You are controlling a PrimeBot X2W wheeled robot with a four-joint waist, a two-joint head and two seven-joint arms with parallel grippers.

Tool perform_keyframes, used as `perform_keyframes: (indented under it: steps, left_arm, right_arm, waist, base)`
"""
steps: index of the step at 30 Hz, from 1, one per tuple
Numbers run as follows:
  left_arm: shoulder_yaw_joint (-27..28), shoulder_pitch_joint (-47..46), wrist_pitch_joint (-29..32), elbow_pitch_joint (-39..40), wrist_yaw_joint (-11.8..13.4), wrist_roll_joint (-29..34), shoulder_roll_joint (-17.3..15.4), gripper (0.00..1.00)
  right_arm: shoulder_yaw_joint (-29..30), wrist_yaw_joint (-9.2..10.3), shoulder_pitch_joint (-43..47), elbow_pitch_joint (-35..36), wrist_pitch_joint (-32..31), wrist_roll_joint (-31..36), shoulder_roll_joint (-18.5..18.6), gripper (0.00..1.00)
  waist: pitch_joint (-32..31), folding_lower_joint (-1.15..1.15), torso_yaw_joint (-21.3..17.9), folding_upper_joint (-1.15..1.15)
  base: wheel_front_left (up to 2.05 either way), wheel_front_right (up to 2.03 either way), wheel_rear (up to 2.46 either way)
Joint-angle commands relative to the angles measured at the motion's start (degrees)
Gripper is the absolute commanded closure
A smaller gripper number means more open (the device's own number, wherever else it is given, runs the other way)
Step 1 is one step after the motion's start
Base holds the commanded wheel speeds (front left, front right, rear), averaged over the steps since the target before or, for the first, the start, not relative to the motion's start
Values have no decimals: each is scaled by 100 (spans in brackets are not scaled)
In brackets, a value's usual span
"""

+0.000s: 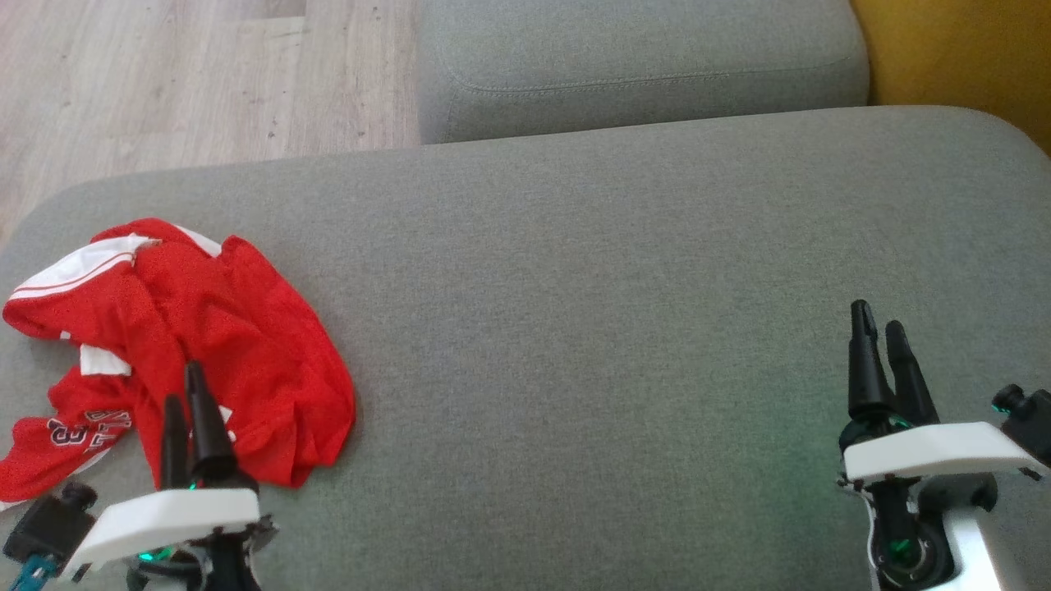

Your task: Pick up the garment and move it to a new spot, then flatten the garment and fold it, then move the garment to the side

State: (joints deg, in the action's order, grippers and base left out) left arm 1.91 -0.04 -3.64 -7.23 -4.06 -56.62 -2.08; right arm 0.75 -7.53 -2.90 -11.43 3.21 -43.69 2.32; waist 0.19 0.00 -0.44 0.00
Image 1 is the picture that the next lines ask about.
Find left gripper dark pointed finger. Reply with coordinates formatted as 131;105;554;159
160;394;192;490
186;361;258;492

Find mustard yellow upholstered furniture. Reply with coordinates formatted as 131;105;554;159
850;0;1051;157

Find large grey sofa seat cushion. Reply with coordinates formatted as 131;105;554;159
0;105;1051;591

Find left arm teal-plug cable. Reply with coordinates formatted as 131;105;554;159
8;554;60;591

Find left gripper white-banded body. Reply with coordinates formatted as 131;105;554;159
62;486;277;591

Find red basketball jersey white sleeves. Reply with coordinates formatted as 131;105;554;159
3;218;358;490

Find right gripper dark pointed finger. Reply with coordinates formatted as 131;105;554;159
848;300;893;419
885;320;939;425

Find small grey sofa cushion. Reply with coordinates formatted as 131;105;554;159
417;0;871;146

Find right gripper white-banded body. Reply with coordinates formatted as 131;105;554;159
838;417;1049;591

